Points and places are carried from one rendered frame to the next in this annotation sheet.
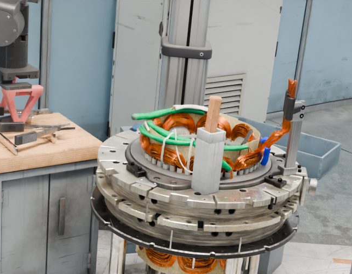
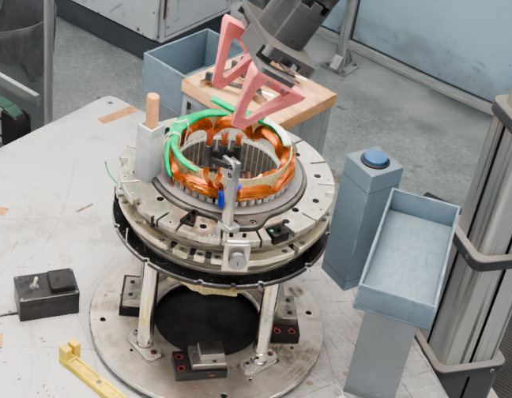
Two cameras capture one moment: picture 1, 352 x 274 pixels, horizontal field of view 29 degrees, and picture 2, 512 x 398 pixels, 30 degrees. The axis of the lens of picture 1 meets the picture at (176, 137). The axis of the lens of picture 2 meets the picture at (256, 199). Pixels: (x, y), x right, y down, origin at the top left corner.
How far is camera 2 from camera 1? 1.43 m
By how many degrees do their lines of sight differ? 65
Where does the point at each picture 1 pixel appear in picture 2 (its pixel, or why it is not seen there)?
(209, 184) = (138, 169)
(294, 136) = (227, 193)
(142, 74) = not seen: outside the picture
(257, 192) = (160, 207)
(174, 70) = (492, 132)
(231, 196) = (141, 191)
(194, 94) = (498, 174)
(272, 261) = (359, 381)
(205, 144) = (140, 132)
